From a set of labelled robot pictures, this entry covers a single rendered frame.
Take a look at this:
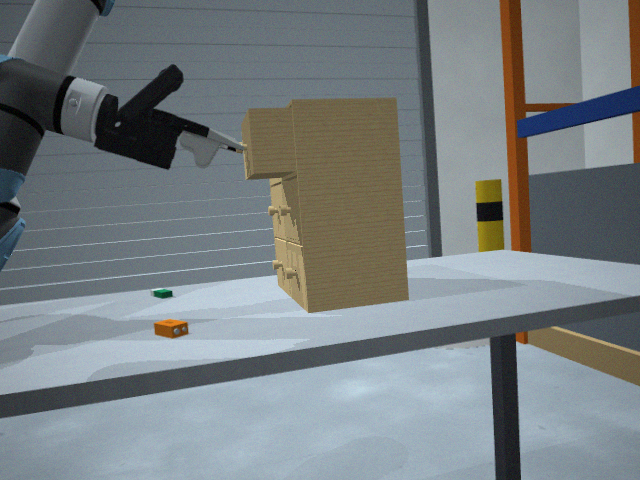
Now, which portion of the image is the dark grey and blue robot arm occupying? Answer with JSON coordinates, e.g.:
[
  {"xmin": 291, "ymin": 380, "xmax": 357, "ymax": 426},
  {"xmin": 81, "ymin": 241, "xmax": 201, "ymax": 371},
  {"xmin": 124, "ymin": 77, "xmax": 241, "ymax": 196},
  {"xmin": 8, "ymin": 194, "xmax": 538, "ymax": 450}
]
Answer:
[{"xmin": 0, "ymin": 0, "xmax": 183, "ymax": 272}]

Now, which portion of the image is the green and white eraser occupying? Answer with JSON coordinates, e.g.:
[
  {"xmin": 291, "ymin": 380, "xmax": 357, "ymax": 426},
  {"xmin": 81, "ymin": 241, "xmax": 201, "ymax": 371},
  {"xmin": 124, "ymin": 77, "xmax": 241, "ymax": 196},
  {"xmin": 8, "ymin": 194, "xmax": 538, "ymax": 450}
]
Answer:
[{"xmin": 150, "ymin": 288, "xmax": 173, "ymax": 299}]

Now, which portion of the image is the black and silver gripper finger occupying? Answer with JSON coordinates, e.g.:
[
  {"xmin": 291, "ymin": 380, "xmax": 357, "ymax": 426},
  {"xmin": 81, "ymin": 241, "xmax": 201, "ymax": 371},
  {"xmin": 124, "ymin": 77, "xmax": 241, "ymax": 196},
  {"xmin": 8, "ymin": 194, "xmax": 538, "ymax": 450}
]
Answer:
[
  {"xmin": 158, "ymin": 113, "xmax": 244, "ymax": 166},
  {"xmin": 180, "ymin": 143, "xmax": 236, "ymax": 169}
]

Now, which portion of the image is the tan wooden chest of drawers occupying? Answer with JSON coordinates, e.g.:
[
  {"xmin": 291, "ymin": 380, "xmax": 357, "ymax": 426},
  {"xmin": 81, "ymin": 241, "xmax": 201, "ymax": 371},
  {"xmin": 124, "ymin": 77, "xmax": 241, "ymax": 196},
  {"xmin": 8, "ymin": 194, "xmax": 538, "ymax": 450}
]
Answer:
[{"xmin": 270, "ymin": 98, "xmax": 409, "ymax": 313}]

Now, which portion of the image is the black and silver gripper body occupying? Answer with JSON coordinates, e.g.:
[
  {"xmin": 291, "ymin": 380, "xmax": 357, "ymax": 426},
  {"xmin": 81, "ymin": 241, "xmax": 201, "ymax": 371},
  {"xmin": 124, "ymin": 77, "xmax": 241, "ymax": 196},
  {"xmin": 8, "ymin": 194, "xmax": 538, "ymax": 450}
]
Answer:
[{"xmin": 94, "ymin": 94, "xmax": 182, "ymax": 170}]

